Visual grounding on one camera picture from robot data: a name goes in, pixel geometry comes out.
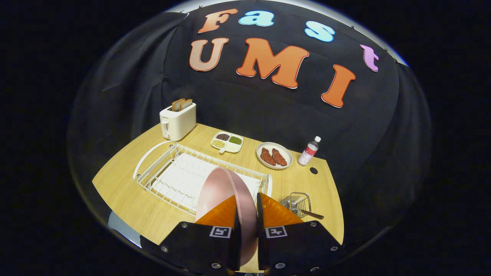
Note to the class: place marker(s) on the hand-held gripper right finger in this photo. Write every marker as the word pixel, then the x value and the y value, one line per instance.
pixel 261 249

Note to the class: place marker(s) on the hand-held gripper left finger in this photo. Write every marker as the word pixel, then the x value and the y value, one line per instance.
pixel 236 249

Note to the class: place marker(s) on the clear plastic water bottle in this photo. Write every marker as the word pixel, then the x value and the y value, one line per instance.
pixel 308 151

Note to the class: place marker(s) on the yellow beans pile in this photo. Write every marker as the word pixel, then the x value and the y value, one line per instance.
pixel 218 143

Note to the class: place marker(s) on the red meat piece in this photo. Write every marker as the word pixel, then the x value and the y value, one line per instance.
pixel 267 156
pixel 279 157

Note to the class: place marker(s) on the brown toast slice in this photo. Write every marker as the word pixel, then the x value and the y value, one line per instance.
pixel 176 104
pixel 187 103

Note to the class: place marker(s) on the dark red beans pile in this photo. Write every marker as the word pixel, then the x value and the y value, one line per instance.
pixel 223 136

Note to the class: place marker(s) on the white round plate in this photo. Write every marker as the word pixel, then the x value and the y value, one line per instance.
pixel 274 145

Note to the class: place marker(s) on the pink plate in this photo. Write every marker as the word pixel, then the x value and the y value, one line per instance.
pixel 222 191

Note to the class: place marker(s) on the white toaster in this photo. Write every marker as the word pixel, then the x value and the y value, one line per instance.
pixel 178 122

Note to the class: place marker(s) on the black backdrop cloth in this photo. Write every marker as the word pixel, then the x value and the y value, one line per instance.
pixel 245 111

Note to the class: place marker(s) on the white divided dish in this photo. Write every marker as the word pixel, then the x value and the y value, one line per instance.
pixel 231 148

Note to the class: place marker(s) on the green beans pile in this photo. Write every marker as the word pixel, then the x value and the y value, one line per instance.
pixel 235 140

